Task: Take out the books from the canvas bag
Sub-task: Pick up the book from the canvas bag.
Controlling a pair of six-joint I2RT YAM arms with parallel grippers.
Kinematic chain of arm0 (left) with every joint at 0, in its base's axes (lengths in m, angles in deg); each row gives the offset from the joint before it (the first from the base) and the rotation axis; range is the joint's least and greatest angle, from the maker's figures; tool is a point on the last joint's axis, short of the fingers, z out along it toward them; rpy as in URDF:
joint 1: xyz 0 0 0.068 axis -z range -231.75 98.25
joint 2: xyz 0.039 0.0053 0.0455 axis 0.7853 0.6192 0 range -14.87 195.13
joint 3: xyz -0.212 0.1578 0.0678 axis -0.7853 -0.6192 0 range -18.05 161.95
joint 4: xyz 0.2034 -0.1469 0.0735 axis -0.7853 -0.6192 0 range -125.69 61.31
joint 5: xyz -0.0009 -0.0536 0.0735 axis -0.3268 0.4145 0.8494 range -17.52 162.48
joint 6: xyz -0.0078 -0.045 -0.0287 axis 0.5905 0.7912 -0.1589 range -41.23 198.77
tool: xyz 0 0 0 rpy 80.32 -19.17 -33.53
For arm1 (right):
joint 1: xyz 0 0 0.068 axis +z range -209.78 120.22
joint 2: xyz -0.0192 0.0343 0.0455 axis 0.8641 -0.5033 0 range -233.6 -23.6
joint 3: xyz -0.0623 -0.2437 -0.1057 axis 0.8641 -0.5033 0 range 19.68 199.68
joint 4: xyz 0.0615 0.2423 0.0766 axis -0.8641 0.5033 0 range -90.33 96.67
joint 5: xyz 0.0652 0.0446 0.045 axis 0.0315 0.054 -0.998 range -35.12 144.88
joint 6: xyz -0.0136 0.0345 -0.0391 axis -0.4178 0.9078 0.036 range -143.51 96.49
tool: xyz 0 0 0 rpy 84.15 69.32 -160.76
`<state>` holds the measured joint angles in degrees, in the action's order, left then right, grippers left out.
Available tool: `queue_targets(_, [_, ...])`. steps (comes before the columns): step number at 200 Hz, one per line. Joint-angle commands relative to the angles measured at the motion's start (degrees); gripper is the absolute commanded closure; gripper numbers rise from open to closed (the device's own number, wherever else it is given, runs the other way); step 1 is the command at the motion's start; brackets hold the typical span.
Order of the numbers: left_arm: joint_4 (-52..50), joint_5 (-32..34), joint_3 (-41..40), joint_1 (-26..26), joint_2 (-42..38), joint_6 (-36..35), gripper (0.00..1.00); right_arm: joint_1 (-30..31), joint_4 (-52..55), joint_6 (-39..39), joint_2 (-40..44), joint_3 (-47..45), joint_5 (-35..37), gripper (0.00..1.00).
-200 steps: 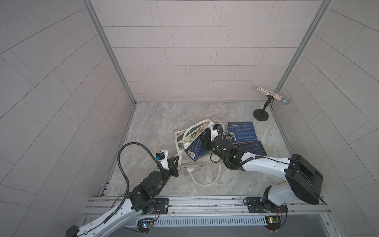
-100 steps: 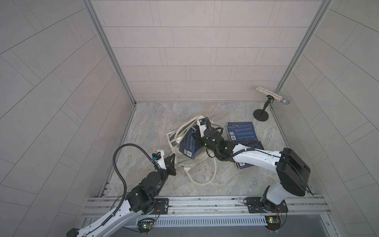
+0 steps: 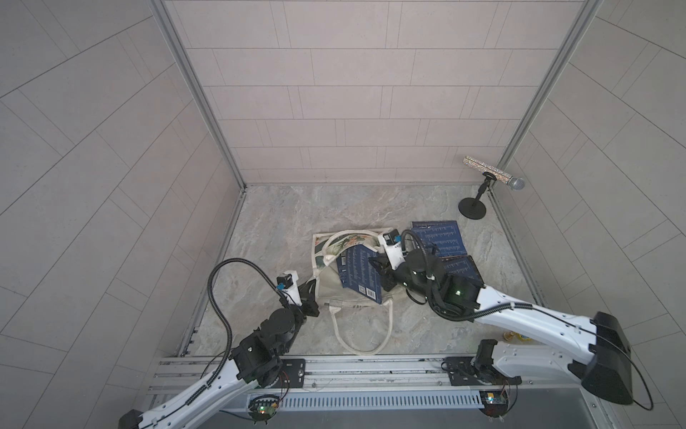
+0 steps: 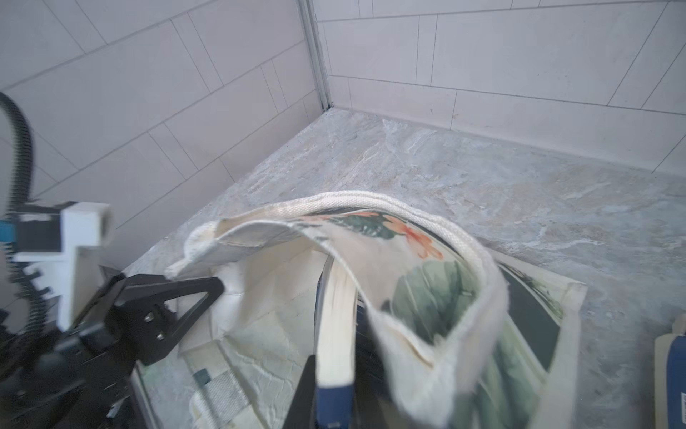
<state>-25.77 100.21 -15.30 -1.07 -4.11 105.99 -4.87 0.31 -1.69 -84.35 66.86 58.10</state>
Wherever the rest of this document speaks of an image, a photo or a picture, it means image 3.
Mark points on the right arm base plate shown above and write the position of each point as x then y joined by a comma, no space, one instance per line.
477,370

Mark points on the left circuit board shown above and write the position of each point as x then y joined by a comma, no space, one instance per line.
263,408

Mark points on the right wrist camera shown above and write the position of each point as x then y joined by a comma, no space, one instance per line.
392,247

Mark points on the right circuit board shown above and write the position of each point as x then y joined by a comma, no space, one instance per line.
495,404

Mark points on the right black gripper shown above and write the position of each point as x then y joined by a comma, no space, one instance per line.
387,270

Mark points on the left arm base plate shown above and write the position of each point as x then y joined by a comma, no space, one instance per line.
287,373

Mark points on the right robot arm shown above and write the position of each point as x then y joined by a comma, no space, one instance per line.
596,350

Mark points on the floral canvas tote bag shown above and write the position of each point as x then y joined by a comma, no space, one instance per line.
326,248

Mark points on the glitter microphone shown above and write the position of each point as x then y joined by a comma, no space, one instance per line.
514,183

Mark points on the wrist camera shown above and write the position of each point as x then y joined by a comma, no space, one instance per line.
287,285
392,247

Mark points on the circuit board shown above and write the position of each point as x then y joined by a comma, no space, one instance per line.
263,408
495,404

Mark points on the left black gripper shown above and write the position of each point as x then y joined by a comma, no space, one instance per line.
308,304

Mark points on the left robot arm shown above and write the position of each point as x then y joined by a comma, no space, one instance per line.
255,362

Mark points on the black microphone stand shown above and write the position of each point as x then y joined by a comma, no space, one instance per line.
474,208

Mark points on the aluminium mounting rail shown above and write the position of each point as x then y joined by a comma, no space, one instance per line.
405,382

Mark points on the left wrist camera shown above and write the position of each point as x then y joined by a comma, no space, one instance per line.
287,285

